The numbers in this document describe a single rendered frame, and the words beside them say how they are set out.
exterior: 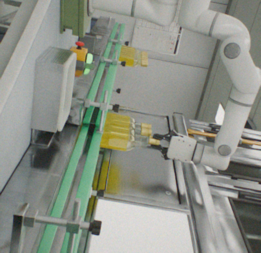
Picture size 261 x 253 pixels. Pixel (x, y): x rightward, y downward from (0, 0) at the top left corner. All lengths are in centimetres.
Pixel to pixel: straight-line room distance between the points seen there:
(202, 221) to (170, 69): 630
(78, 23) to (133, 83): 624
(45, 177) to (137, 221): 36
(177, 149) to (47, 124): 55
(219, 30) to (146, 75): 622
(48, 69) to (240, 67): 61
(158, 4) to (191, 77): 626
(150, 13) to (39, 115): 55
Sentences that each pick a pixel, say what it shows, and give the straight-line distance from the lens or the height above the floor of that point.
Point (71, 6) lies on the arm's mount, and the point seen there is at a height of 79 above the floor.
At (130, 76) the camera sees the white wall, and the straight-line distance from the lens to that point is 756.
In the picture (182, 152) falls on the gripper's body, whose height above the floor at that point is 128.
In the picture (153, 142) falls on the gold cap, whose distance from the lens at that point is 149.
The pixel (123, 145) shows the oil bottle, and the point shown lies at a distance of 142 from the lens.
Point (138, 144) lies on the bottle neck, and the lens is 143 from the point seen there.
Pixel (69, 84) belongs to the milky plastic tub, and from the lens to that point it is 129.
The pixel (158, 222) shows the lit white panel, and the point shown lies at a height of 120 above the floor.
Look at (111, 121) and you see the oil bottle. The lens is 152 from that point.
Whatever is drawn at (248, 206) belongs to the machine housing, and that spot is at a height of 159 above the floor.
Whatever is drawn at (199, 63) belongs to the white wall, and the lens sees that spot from 757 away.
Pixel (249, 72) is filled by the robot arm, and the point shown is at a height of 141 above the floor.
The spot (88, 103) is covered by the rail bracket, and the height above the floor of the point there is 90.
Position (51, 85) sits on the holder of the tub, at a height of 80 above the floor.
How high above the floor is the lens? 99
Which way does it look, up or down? 3 degrees up
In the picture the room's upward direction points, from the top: 100 degrees clockwise
